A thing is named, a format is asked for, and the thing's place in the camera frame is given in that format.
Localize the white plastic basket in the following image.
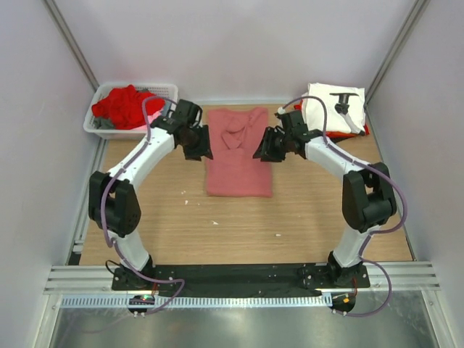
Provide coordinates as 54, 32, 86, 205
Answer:
83, 81, 178, 140

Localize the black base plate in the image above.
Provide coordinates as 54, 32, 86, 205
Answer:
111, 263, 370, 299

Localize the red folded t shirt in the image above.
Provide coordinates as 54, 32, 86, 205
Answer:
293, 103, 370, 142

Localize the light pink garment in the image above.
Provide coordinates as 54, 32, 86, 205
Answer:
133, 112, 162, 133

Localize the pink t shirt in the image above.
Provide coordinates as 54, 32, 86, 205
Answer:
205, 107, 273, 198

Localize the white folded printed t shirt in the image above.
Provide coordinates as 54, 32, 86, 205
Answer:
302, 83, 365, 135

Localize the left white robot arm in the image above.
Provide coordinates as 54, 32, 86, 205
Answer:
88, 99, 213, 290

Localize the red crumpled t shirt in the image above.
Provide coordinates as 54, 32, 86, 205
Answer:
91, 84, 166, 130

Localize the grey garment in basket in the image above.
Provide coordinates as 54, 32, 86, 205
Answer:
92, 86, 173, 131

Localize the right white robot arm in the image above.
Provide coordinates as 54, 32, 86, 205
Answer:
253, 109, 397, 287

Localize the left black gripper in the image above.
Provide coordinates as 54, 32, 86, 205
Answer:
181, 125, 213, 162

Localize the grey cable duct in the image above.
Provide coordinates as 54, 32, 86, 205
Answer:
60, 293, 332, 310

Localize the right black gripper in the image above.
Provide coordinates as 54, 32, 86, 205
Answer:
254, 127, 293, 163

